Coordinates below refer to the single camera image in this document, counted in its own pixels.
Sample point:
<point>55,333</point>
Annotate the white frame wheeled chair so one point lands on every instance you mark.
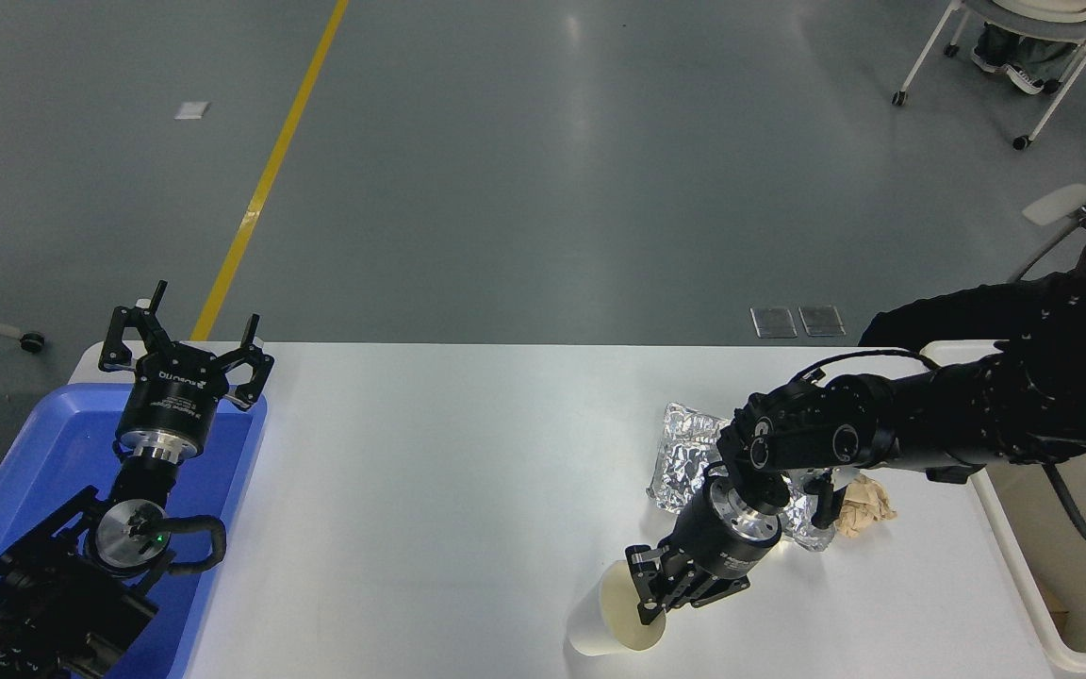
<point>1061,24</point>

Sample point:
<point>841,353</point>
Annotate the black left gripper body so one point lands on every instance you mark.
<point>172,396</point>

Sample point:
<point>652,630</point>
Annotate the grey chair with white armrest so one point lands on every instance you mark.
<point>1057,203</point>

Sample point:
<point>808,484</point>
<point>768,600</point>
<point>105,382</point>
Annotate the metal floor plate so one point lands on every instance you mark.
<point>774,322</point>
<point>822,321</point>

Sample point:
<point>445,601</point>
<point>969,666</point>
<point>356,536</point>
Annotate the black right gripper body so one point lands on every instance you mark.
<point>708,547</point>

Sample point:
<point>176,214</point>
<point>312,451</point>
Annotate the person's feet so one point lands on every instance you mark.
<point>1014,61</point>

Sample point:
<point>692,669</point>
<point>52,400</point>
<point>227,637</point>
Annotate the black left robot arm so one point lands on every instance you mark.
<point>53,585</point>

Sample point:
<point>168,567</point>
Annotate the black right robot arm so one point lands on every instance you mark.
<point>977,415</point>

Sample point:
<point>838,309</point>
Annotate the white paper cup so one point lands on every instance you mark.
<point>600,622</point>

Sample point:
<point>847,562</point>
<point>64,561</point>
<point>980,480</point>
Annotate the crumpled tan paper ball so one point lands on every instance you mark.
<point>865,507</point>

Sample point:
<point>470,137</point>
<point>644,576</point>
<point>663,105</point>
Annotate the crumpled silver foil tray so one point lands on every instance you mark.
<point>684,453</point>

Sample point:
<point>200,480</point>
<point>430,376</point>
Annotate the blue plastic tray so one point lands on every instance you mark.
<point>43,453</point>

